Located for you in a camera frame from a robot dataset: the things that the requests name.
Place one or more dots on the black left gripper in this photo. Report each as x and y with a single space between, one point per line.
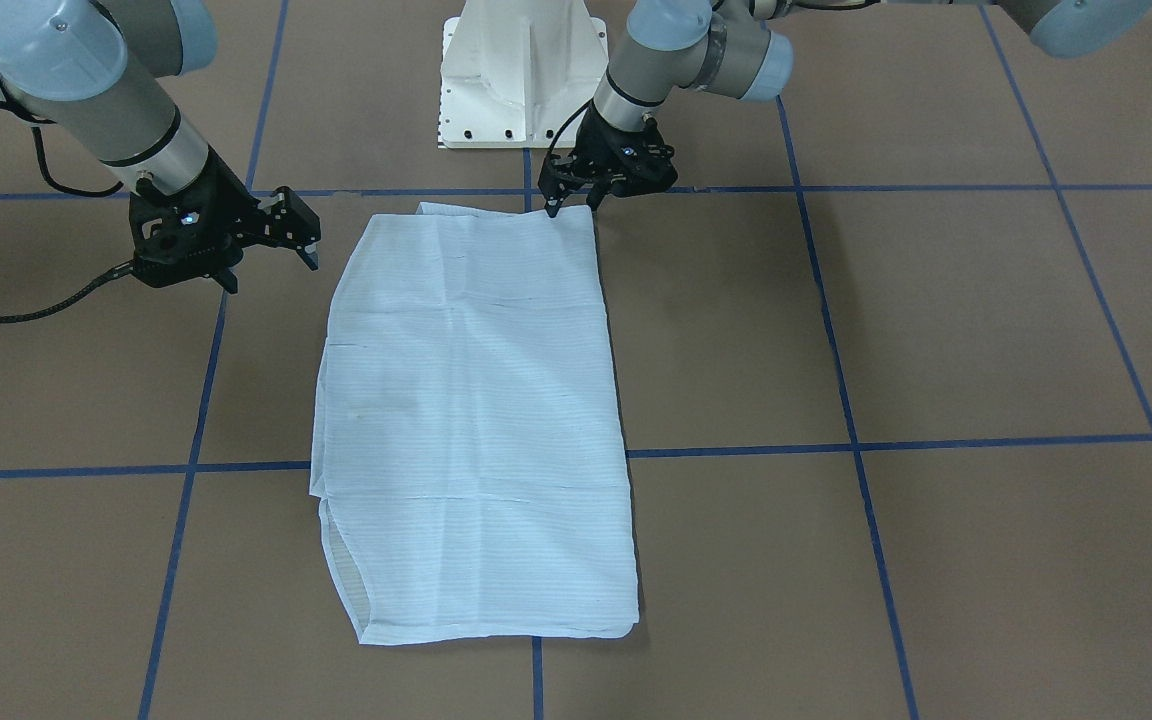
600 143

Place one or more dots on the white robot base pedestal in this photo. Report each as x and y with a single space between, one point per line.
514 71

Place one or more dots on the light blue button shirt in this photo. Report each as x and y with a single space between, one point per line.
468 453

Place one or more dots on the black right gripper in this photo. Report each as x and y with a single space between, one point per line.
225 201

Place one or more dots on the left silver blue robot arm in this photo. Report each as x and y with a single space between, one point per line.
810 98

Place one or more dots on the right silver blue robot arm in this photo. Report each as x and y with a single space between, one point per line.
94 69

